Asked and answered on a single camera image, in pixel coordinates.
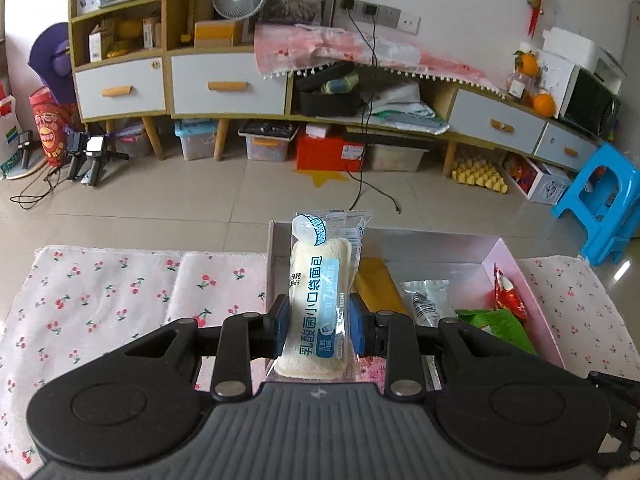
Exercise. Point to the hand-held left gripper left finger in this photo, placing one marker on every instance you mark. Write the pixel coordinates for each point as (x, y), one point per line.
(281, 322)

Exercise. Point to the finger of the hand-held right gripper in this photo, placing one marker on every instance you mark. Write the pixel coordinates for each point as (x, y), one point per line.
(617, 386)

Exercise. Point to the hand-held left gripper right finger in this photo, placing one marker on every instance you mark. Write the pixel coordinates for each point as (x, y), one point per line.
(358, 322)

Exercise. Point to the white bread packet blue label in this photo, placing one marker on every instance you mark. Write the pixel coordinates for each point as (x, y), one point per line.
(315, 320)

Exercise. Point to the yellow snack packet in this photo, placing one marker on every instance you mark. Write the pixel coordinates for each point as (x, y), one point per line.
(380, 285)

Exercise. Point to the white black snack packet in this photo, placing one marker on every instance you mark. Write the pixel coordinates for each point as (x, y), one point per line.
(425, 302)

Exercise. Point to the pink cardboard box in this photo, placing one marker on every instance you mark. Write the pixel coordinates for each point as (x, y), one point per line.
(450, 255)

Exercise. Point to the green snack bag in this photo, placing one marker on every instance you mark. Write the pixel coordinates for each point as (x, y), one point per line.
(495, 330)

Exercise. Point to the small red snack packet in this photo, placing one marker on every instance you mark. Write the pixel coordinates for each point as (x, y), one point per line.
(507, 295)

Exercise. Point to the yellow star floor sticker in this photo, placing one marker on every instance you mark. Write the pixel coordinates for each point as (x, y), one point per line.
(325, 178)

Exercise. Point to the clear storage bin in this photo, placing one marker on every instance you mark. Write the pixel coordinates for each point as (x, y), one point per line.
(397, 157)

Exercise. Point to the red cardboard box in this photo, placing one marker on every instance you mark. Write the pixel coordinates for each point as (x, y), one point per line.
(325, 152)

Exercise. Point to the cherry print cloth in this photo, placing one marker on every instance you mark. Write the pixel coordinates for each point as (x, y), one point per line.
(100, 300)

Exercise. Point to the blue plastic stool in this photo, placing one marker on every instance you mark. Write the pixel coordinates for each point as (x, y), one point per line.
(595, 200)

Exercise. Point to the stack of yellow egg trays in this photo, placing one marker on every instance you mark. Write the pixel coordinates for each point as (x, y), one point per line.
(480, 177)

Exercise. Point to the clear bin blue lid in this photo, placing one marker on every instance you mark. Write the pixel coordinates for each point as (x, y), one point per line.
(195, 140)

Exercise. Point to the white printed cardboard box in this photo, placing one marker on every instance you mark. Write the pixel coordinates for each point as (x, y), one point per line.
(547, 187)

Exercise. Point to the pile of folded clothes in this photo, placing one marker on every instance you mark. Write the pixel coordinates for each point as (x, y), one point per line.
(405, 105)

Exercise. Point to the black bag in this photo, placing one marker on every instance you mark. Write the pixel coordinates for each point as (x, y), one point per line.
(325, 102)

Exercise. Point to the wooden cabinet white drawers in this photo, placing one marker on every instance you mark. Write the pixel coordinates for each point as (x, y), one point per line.
(225, 85)

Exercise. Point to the black handheld device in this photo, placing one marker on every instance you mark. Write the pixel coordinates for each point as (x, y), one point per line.
(95, 157)
(75, 152)
(25, 150)

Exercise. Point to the pink floral cloth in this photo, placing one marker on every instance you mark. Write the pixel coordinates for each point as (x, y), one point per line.
(300, 45)

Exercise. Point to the white black microwave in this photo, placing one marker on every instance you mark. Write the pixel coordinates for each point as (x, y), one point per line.
(587, 105)

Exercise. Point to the glass jar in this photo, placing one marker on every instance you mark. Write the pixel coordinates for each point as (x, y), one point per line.
(517, 85)

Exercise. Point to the orange fruit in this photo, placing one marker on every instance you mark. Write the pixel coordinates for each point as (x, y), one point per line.
(527, 65)
(544, 104)

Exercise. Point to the yellow cardboard box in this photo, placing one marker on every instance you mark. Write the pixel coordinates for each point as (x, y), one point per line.
(217, 35)

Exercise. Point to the red printed drum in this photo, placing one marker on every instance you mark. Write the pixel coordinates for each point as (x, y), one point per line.
(47, 130)

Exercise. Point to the white shopping bag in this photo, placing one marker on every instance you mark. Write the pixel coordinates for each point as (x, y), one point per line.
(7, 145)

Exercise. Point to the white foam box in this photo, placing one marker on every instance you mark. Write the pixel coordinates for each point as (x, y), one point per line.
(575, 45)

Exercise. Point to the purple fabric hat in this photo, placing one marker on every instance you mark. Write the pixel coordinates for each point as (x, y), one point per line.
(52, 60)

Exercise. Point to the white wall sockets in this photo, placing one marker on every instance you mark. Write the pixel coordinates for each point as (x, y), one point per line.
(387, 15)

